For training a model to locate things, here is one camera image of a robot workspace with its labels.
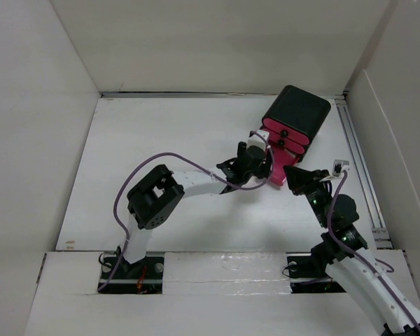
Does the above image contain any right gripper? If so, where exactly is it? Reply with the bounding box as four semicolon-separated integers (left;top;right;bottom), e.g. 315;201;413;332
281;164;330;228

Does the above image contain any pink drawer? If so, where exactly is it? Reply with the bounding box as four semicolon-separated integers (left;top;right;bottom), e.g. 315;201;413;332
262;118;310;146
268;140;300;186
269;138;308;155

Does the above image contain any black drawer cabinet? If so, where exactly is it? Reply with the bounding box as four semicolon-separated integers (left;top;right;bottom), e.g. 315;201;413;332
262;85;331;144

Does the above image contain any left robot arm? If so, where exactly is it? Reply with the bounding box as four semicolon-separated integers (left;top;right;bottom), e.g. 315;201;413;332
118;142;272;278

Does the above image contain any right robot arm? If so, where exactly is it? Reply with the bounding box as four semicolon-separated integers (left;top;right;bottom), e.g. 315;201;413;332
283;165;420;335

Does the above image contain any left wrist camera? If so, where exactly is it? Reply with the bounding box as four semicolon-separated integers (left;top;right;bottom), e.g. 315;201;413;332
246;129;270;151

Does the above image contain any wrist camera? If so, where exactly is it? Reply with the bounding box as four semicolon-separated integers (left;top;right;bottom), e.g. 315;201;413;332
332;159;350;177
246;129;270;151

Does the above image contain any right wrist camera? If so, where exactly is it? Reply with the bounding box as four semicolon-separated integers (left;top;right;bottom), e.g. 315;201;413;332
332;159;350;177

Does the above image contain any aluminium rail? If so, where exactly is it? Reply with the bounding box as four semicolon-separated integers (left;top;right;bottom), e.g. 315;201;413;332
335;96;394;250

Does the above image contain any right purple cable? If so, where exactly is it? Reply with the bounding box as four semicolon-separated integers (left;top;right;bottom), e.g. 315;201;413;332
327;167;420;333

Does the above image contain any purple cable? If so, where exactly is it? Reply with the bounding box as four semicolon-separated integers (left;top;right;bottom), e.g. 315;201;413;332
97;131;274;291
327;167;420;333

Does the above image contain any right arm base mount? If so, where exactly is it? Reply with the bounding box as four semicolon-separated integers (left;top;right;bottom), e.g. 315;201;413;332
282;242;345;294

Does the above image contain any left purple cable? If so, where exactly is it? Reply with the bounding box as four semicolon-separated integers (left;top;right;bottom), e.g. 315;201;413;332
97;131;274;291

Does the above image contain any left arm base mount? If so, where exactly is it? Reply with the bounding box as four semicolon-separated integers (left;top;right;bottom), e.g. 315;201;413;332
97;252;165;295

